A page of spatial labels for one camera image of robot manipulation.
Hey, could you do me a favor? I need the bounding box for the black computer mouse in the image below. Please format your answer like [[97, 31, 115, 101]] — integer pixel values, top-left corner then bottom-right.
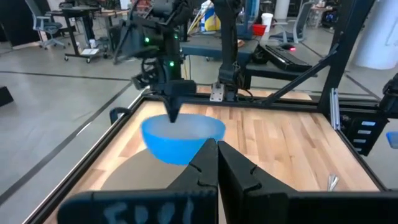
[[279, 42, 297, 52]]

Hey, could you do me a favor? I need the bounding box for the light blue plastic bowl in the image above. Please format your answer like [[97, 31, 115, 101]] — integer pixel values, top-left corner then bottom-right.
[[140, 113, 226, 166]]

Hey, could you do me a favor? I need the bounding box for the white round pillar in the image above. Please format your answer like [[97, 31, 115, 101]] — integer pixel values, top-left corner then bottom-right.
[[354, 0, 398, 71]]

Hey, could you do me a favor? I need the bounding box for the red storage box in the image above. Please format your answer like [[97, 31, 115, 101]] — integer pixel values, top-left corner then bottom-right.
[[252, 24, 267, 37]]

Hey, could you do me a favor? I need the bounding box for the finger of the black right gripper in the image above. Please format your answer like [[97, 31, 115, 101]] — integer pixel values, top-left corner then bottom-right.
[[163, 95, 174, 124], [172, 95, 184, 124]]

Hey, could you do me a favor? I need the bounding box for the black rolling desk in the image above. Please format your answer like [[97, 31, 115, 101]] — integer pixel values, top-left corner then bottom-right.
[[46, 6, 103, 65]]

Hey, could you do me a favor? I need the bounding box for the silver metal fork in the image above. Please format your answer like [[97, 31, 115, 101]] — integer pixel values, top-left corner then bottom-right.
[[326, 174, 340, 192]]

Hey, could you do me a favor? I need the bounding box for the silver aluminium bracket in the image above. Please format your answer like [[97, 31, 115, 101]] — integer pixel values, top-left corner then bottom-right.
[[330, 88, 340, 131]]

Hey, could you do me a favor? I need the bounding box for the black floor object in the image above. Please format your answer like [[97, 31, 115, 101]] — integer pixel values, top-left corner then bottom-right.
[[0, 86, 14, 108]]

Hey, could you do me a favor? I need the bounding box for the black aluminium table frame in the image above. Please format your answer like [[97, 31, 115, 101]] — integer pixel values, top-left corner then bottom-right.
[[21, 0, 398, 224]]

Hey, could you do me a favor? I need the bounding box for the black keyboard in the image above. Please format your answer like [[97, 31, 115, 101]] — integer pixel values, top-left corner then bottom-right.
[[264, 45, 313, 72]]

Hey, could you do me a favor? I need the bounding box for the grey side table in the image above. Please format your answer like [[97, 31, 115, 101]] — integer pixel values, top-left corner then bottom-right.
[[180, 39, 312, 78]]

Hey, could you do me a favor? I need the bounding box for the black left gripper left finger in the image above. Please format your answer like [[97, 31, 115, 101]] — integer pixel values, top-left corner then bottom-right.
[[57, 138, 220, 224]]

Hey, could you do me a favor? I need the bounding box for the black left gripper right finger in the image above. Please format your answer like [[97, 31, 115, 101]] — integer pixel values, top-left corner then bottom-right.
[[217, 140, 398, 224]]

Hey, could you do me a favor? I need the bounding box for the silver mounting plate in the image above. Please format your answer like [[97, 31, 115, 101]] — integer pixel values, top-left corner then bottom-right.
[[210, 83, 225, 102]]

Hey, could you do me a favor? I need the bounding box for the black hub with lit ports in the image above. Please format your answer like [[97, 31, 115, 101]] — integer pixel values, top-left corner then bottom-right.
[[341, 111, 389, 156]]

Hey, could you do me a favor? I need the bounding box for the blue plastic object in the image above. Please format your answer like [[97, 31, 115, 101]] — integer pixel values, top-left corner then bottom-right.
[[386, 131, 398, 149]]

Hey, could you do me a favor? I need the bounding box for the grey office chair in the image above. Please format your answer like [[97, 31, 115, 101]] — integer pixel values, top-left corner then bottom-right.
[[24, 0, 68, 50], [269, 0, 315, 44]]

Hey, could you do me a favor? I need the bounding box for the yellow and blue bag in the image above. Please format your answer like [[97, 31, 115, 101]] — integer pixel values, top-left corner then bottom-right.
[[200, 0, 222, 34]]

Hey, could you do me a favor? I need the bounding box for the black table clamp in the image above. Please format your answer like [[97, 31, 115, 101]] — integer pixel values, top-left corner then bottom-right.
[[109, 107, 131, 125]]

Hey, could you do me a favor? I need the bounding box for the white plastic bucket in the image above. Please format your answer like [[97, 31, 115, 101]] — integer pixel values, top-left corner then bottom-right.
[[261, 12, 274, 34]]

